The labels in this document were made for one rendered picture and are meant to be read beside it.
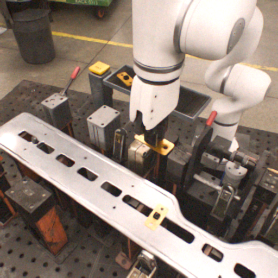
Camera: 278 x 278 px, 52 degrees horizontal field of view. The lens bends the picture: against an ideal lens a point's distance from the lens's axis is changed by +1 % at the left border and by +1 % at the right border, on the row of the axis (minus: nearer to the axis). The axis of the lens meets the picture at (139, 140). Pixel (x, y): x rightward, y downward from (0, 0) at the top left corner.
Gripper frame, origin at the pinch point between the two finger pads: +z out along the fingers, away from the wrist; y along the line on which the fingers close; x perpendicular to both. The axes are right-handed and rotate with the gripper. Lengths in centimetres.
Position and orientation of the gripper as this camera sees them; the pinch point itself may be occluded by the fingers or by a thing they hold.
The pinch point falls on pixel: (154, 133)
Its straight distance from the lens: 59.0
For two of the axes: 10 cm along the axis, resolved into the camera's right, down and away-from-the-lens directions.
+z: 0.0, 6.8, 7.3
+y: -6.3, 5.7, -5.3
